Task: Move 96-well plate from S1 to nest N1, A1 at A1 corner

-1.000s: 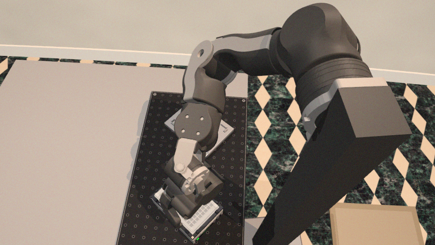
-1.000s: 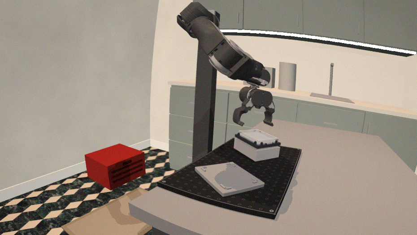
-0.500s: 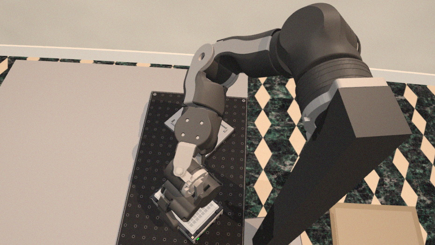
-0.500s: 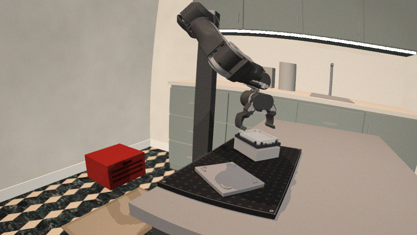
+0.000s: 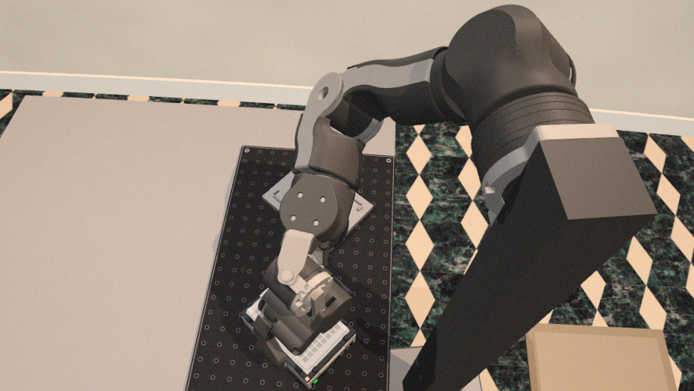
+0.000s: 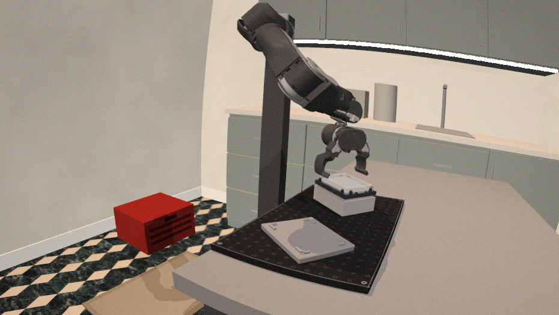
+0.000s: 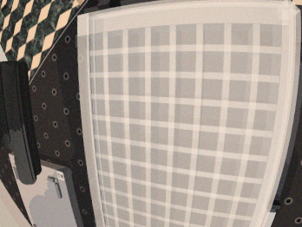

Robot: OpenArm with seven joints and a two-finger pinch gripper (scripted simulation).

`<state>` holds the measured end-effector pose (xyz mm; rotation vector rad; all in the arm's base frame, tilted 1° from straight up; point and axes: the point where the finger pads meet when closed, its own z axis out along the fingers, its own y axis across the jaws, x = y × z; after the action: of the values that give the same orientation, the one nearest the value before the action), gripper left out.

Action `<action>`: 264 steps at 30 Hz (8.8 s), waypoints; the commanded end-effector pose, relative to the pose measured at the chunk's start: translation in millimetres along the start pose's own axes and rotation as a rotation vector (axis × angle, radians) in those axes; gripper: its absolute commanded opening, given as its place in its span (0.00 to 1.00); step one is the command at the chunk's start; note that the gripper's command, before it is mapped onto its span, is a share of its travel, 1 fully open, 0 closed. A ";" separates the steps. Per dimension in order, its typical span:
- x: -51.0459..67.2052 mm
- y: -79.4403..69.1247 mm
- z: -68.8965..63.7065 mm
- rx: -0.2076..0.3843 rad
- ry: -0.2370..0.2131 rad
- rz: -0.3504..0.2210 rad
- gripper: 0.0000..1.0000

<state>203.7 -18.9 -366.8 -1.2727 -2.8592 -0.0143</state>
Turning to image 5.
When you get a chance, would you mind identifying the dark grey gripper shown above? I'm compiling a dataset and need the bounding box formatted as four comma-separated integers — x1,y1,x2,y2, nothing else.
252,267,354,372

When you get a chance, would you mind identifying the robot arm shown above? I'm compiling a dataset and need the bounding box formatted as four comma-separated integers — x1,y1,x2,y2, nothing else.
263,4,619,317

